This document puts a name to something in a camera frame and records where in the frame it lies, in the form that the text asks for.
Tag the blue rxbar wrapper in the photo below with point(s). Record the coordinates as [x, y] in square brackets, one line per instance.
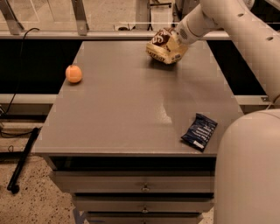
[200, 132]

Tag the metal railing frame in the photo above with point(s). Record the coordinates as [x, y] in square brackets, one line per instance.
[89, 19]

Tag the black rod on floor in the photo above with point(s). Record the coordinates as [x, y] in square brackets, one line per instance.
[13, 187]

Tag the orange fruit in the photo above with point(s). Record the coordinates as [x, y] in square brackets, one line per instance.
[73, 74]

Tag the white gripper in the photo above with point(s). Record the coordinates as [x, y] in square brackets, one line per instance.
[183, 33]

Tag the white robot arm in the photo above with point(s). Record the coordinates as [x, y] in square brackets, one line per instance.
[247, 179]

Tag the brown sea salt chip bag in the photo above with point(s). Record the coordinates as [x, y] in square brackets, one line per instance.
[166, 47]

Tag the grey drawer cabinet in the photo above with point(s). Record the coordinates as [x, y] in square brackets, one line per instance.
[114, 140]

